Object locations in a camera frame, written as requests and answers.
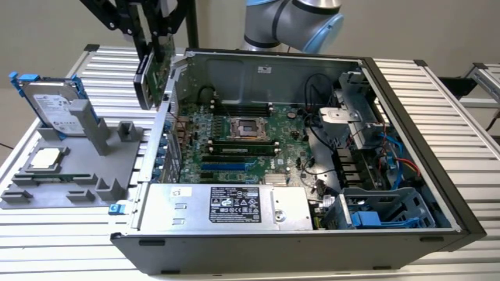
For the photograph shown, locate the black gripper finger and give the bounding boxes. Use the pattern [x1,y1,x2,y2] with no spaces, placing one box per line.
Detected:
[149,0,193,71]
[79,0,152,64]

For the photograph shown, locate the Nvidia Quadro graphics card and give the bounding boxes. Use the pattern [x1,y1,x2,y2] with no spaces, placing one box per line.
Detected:
[132,0,177,111]

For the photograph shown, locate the black stand pole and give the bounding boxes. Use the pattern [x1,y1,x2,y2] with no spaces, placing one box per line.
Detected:
[185,0,200,49]

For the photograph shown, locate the hard disk in blue carrier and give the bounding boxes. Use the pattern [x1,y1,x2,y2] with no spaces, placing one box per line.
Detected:
[8,71,95,141]

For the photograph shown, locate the CPU socket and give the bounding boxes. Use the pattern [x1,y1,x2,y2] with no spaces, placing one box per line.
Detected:
[228,116,271,138]

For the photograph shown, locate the installed RAM stick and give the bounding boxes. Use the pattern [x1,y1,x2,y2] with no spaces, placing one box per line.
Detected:
[217,147,275,155]

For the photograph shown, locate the black expansion slot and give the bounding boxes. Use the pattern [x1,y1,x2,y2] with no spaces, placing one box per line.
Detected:
[201,155,255,163]

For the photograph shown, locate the grey parts rack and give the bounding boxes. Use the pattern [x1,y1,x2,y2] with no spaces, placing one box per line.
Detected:
[0,99,152,210]

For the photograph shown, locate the green Dell motherboard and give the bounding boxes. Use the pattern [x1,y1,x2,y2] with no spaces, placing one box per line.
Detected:
[177,104,335,188]

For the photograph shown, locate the silver CPU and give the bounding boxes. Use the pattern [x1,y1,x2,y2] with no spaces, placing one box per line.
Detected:
[29,148,63,170]

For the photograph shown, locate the blue expansion slot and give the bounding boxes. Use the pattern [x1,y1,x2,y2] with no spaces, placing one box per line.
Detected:
[200,162,251,172]

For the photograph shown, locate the grey metal drive cage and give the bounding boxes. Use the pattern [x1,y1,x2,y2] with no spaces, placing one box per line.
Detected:
[317,71,392,150]

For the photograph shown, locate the silver chipset heatsink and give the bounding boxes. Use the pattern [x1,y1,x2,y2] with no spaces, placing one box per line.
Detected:
[264,173,291,187]

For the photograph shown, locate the silver power supply unit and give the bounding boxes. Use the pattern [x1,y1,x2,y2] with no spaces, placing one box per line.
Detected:
[139,183,316,232]

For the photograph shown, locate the grey disk bay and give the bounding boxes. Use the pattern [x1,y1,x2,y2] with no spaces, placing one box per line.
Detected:
[324,187,437,231]

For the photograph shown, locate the open grey PC case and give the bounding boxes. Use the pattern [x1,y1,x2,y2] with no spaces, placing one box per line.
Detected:
[111,46,488,276]

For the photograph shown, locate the empty blue disk carrier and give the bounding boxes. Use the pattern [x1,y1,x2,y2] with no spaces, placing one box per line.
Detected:
[349,210,435,229]

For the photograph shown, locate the short black cable loop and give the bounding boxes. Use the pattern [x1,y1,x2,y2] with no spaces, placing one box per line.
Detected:
[197,85,217,103]

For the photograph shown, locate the long black wire loop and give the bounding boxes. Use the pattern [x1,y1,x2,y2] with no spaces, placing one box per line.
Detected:
[304,73,337,112]

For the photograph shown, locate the blue SATA wire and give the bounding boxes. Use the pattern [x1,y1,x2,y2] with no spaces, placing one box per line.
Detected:
[376,131,409,191]

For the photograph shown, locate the red wire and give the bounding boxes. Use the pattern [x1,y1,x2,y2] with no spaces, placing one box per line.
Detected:
[396,157,421,176]

